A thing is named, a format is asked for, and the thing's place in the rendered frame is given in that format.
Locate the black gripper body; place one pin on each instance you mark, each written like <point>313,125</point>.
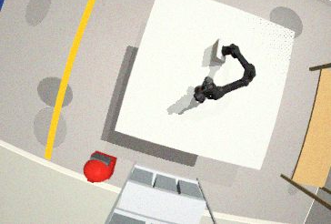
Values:
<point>207,80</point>

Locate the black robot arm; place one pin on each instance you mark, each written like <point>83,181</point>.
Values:
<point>214,92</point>

